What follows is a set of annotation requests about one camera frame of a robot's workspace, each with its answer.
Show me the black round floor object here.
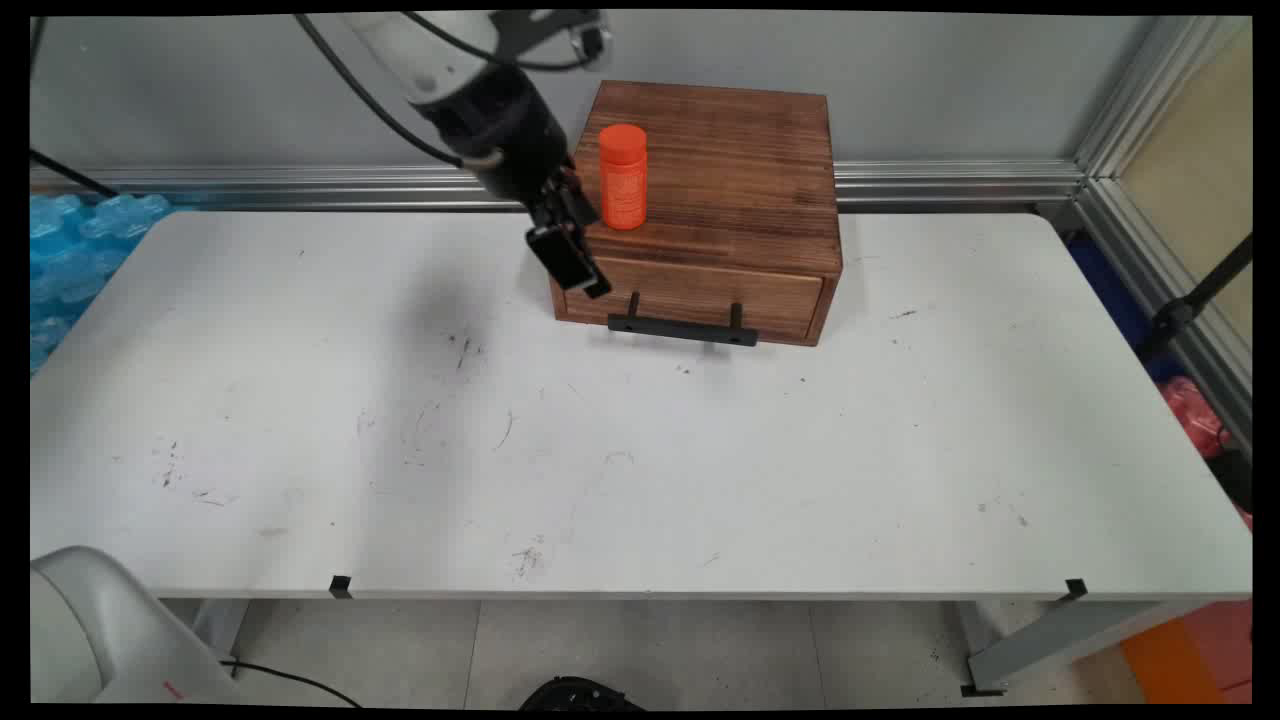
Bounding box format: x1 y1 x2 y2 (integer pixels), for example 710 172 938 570
520 677 646 712

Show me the horizontal aluminium frame rail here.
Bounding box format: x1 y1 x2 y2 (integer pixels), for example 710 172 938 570
30 158 1088 214

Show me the orange box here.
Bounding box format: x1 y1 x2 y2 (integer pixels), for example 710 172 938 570
1120 600 1253 705

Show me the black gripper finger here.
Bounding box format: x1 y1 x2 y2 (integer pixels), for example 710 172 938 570
547 164 602 230
525 200 613 300

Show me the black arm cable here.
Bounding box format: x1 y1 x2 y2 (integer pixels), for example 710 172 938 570
293 12 501 168
30 149 121 199

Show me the orange plastic bottle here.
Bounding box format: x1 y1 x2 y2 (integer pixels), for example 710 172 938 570
598 124 649 232

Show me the aluminium frame post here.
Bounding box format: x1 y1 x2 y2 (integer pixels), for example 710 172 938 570
1074 15 1223 181

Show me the grey metal table leg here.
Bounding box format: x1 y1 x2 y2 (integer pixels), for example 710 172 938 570
188 599 253 661
958 599 1216 699

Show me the slanted aluminium frame rail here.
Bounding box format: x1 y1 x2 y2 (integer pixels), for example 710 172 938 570
1072 178 1253 456

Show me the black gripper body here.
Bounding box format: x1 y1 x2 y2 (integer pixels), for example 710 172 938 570
430 64 581 208

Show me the blue bin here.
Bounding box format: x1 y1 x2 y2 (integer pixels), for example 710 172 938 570
1064 232 1186 383

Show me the thin black floor cable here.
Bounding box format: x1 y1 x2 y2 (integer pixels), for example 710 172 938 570
220 659 363 709

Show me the blue bubble wrap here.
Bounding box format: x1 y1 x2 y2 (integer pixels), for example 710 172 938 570
30 193 173 373

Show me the wooden drawer with black handle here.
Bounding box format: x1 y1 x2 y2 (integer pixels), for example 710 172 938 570
560 255 827 348

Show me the black stand pole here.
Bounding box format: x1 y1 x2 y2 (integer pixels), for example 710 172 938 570
1135 232 1253 363

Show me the pink plastic bag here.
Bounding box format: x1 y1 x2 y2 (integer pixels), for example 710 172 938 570
1158 376 1253 531

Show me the dark wooden drawer cabinet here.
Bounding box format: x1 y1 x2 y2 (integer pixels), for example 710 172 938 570
548 80 844 348

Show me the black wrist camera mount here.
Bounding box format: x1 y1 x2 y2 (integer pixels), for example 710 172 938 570
488 10 612 71

